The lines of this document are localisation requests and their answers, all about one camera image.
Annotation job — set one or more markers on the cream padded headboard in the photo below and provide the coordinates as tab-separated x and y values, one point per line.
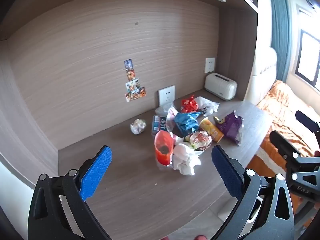
263	77

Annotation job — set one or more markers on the red snack bag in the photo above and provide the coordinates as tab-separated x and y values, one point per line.
188	103

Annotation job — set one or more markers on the blue snack bag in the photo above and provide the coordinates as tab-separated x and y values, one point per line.
186	123

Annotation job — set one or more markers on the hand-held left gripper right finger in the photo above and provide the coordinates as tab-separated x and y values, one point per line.
227	172

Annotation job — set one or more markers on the purple snack bag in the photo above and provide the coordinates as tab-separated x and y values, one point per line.
231	127

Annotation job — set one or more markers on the white plastic bag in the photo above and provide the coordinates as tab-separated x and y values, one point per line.
207	105

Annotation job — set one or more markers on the clear plastic wrapper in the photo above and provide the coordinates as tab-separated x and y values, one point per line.
163	110

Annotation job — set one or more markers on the cartoon wall stickers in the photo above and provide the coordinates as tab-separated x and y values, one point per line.
132	80

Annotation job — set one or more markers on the white crumpled tissue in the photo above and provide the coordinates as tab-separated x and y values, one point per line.
185	158

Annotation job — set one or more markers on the crumpled paper ball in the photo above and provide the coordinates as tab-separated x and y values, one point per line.
138	126

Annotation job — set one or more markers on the white wall socket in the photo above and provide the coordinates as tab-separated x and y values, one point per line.
210	65
166	96

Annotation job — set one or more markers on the yellow snack packet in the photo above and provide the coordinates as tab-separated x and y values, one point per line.
211	130

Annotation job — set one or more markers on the pink white wrapper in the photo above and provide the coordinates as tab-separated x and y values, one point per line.
171	118

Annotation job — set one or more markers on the blue white tissue pack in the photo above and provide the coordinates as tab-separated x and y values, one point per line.
158	125

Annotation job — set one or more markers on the teal curtain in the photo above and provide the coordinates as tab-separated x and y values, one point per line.
280	30

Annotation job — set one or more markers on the red slipper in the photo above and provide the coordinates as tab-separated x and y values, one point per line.
200	237

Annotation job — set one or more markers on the orange plastic bag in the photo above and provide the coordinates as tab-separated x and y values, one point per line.
163	147

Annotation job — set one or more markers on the white lace bed skirt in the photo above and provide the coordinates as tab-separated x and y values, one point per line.
265	161

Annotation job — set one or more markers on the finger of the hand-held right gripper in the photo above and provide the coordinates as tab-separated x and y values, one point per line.
308	122
281	141

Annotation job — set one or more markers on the red white food wrapper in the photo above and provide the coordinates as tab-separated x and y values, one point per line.
200	140

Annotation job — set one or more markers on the orange bed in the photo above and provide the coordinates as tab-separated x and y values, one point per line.
280	105

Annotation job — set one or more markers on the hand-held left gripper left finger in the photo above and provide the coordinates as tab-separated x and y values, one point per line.
97	172

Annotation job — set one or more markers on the black framed window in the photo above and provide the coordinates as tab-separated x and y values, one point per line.
308	55

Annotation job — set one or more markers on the cream toaster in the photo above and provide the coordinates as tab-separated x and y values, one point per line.
220	86

